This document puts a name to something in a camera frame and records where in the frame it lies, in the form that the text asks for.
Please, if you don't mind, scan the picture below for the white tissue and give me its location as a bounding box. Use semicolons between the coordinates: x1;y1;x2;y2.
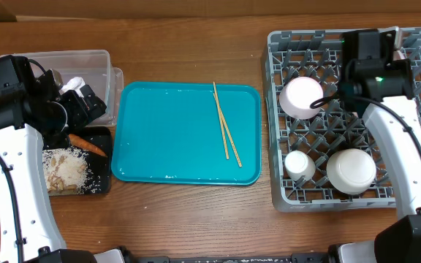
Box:
59;77;86;98

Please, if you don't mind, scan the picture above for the orange carrot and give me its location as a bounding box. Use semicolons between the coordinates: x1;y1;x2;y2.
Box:
69;134;107;157

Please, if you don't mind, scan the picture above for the peanut shells and rice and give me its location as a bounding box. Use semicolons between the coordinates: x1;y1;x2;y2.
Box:
42;146;107;196

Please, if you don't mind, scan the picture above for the wooden chopstick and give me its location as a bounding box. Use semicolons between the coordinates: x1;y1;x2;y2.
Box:
213;82;230;160
221;110;243;168

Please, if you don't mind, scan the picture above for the small white plate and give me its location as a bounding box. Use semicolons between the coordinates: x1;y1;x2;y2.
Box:
279;77;323;119

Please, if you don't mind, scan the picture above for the white cup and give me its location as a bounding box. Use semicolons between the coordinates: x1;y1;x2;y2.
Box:
284;150;316;181

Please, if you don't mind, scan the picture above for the white bowl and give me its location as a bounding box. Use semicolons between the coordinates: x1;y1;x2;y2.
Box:
326;148;376;195

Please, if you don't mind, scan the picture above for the large white plate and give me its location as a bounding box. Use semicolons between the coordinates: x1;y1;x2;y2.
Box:
393;50;406;61

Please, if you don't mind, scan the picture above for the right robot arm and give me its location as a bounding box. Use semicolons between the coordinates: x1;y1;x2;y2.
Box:
330;58;421;262

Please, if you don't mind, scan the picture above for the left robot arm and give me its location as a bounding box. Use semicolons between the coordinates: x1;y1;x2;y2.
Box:
0;124;97;262

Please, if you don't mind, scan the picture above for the black waste tray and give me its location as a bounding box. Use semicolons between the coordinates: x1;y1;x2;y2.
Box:
42;126;113;196

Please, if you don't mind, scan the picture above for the grey dishwasher rack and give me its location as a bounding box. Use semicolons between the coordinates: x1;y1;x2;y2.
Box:
262;28;421;212

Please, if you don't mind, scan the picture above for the clear plastic bin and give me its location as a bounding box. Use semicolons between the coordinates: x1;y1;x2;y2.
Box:
0;49;124;128

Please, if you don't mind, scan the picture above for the teal serving tray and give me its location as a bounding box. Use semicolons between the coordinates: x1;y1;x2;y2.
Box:
111;81;262;186

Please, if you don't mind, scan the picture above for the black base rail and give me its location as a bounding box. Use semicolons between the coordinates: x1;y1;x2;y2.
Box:
96;246;343;263

